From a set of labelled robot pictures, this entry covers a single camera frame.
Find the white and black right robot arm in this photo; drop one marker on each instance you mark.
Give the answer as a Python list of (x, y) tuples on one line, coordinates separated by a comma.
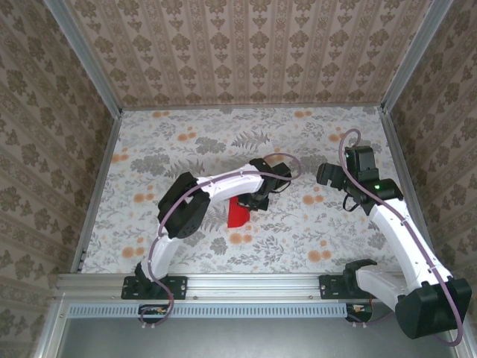
[(402, 242)]

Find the aluminium mounting rail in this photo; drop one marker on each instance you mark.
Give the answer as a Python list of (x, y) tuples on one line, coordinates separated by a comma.
[(253, 285)]

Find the floral table covering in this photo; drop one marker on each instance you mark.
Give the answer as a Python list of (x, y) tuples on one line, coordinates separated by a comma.
[(279, 246)]

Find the aluminium frame post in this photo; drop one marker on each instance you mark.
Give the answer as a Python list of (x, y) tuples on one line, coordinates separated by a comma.
[(83, 56), (417, 56)]

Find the grey metal panel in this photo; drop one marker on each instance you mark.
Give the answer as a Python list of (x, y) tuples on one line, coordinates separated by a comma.
[(253, 339)]

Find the red cloth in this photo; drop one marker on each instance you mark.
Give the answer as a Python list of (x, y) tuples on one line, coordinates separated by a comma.
[(236, 218)]

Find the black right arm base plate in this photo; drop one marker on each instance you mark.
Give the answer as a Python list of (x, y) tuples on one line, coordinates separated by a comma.
[(329, 289)]

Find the aluminium side rail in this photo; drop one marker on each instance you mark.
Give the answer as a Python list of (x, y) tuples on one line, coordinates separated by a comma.
[(97, 186), (406, 156)]

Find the aluminium rear rail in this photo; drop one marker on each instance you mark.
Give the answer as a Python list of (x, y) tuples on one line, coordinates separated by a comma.
[(208, 107)]

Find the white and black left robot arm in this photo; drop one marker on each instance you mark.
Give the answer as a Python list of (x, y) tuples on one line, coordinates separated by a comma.
[(223, 184)]

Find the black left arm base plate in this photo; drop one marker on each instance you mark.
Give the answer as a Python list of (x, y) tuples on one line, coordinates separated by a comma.
[(175, 287)]

